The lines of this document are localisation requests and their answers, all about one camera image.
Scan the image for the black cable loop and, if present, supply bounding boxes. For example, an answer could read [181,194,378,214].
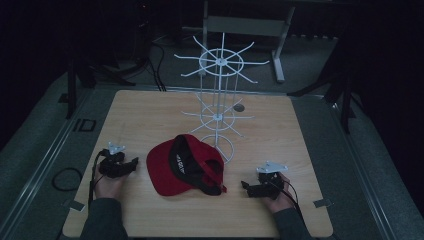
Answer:
[51,167,84,192]

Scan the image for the black tripod stand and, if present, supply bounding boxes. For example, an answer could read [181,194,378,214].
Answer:
[65,56,136,120]
[287,39,364,135]

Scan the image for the grey tape piece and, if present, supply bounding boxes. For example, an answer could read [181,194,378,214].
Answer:
[61,199,86,212]
[313,198,334,209]

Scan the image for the red baseball cap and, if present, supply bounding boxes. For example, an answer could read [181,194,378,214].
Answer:
[146,133,228,197]

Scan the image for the black floor cables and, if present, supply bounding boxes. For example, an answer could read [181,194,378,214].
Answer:
[133,36,168,92]

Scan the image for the black rectangular floor marker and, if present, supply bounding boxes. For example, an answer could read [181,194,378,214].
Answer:
[73,118,98,133]

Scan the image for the person's left hand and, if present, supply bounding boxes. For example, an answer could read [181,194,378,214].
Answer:
[93,164,131,202]

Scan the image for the person's right hand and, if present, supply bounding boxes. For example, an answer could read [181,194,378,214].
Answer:
[261,172,296,215]

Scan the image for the white wire display rack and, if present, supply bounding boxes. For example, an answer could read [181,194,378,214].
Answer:
[173,32,270,164]

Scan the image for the grey metal table frame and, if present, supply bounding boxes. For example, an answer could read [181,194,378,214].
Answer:
[198,0,296,84]

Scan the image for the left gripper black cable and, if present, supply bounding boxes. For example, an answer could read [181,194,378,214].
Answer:
[87,149,110,209]

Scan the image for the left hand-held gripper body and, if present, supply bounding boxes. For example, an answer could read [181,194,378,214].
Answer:
[98,142,133,179]

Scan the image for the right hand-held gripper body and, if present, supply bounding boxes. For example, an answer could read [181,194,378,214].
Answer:
[247,161,289,201]

